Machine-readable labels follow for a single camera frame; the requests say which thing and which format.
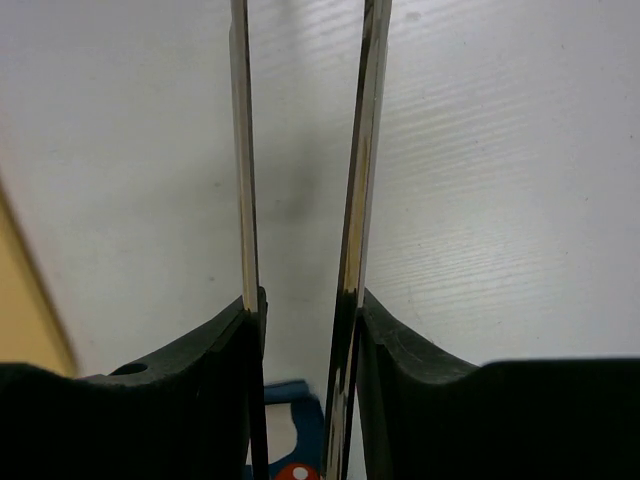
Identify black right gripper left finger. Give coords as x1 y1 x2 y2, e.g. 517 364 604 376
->
1 300 268 479

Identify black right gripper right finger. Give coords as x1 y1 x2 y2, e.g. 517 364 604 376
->
357 295 639 479

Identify blue cartoon placemat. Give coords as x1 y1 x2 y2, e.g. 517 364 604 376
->
264 380 324 480

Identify yellow rectangular tray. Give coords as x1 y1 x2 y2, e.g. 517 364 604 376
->
1 192 78 377

